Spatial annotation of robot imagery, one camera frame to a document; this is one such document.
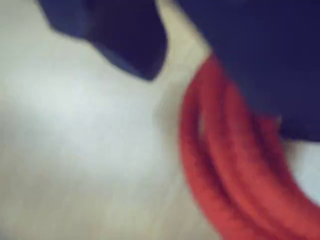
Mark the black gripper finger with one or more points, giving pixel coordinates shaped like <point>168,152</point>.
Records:
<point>262,62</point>
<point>120,32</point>

